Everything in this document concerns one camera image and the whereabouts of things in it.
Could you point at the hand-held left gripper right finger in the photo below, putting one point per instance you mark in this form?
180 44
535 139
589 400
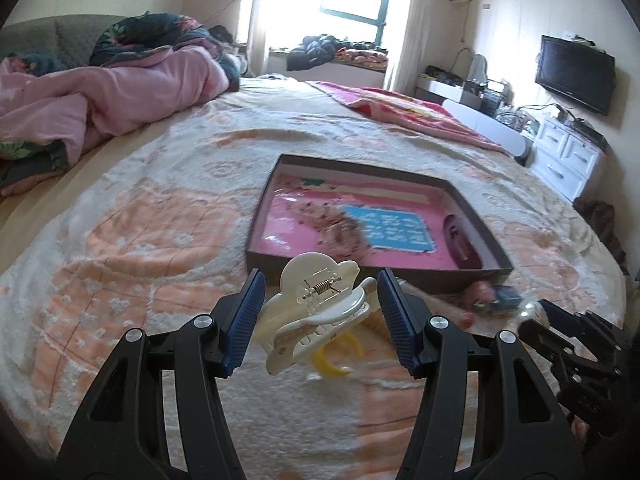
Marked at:
397 320

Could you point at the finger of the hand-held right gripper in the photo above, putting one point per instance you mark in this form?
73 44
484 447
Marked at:
545 345
575 317

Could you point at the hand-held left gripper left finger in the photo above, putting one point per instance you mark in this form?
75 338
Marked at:
245 320

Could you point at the small blue plastic box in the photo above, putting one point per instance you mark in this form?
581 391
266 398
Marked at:
506 296

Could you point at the white hair claw clip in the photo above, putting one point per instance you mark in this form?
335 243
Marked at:
310 325

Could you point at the yellow crescent hair clip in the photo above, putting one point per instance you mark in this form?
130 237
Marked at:
330 367

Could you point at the pink fluffy hair ornament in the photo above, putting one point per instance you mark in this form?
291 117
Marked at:
477 295

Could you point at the brown cardboard box pink lining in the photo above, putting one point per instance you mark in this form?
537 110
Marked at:
295 220

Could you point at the clear plastic packet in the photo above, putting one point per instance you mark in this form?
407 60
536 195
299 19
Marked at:
435 305

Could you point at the brown fluffy cloth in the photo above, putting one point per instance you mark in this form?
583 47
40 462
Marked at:
600 225

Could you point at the purple oval case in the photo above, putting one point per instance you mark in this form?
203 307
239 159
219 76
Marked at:
457 245

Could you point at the white drawer dresser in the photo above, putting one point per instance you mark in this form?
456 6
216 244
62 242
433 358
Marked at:
560 160

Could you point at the black set-top box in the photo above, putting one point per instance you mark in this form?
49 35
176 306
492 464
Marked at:
587 132

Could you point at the white bed footboard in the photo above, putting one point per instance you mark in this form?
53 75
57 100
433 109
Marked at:
485 127

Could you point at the pink and red blanket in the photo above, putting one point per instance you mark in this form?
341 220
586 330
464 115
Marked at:
400 107

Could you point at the white desk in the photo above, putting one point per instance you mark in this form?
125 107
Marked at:
440 87

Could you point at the black flat television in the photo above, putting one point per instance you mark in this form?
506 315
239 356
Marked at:
575 72

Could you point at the pink quilt with floral side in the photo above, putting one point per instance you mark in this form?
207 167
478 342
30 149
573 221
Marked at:
125 90

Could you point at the colourful folded blanket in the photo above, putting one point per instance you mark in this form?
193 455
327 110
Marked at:
365 55

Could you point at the dark clothes pile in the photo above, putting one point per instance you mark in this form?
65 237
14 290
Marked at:
315 50

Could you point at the cream curtain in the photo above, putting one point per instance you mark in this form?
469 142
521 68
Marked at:
257 15
410 25

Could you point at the grey quilted headboard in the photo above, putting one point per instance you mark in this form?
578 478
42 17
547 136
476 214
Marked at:
60 35

